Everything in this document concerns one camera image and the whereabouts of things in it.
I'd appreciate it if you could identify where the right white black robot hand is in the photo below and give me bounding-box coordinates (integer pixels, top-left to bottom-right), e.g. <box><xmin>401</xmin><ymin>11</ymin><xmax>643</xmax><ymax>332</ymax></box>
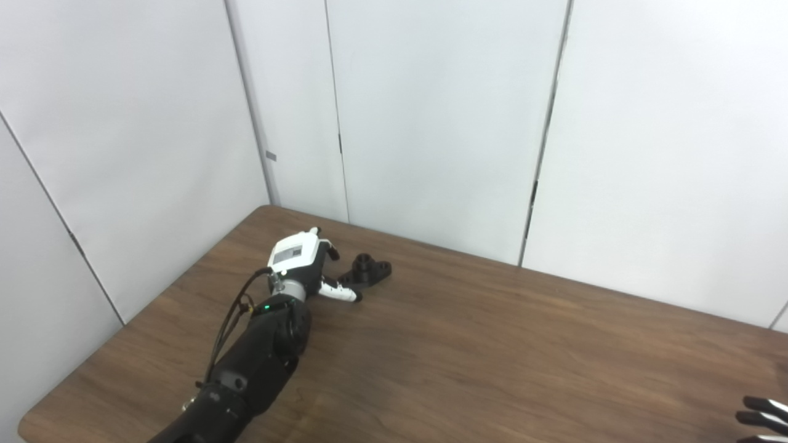
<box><xmin>736</xmin><ymin>396</ymin><xmax>788</xmax><ymax>443</ymax></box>

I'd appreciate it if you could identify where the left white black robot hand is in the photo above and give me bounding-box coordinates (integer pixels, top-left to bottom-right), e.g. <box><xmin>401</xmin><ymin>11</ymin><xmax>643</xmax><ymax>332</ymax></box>
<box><xmin>268</xmin><ymin>226</ymin><xmax>363</xmax><ymax>303</ymax></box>

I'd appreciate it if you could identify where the black flanged holder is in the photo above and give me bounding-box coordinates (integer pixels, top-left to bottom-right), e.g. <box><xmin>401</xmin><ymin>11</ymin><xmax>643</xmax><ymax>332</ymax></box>
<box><xmin>340</xmin><ymin>253</ymin><xmax>393</xmax><ymax>290</ymax></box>

